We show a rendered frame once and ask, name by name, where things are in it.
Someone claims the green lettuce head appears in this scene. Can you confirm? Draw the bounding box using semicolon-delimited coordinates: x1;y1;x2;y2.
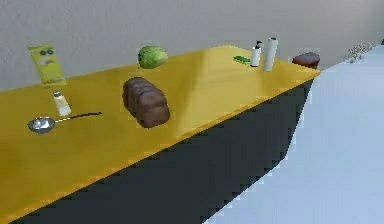
137;45;169;70

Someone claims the yellow topped black counter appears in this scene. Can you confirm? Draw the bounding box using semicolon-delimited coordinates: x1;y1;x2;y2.
0;44;322;224

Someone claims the silver ladle with black handle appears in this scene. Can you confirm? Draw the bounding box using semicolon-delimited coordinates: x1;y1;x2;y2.
27;111;103;135

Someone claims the yellow green snack packet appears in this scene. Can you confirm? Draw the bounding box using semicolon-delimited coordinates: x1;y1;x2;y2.
27;44;67;87

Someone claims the dark red round object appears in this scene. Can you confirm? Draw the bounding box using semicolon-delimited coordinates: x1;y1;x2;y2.
291;51;321;70

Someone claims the white pump soap bottle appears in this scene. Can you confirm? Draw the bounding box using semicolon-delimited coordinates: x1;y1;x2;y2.
249;40;263;68

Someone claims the white salt shaker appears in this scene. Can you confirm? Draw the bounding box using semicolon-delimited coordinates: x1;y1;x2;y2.
53;91;72;117

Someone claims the white paper towel roll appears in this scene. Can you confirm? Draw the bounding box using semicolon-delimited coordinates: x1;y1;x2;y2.
263;36;279;72

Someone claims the small green flat object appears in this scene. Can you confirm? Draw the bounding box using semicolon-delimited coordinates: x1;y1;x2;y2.
232;55;252;65

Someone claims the brown bread loaf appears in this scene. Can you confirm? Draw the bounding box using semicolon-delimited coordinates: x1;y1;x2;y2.
121;77;171;129

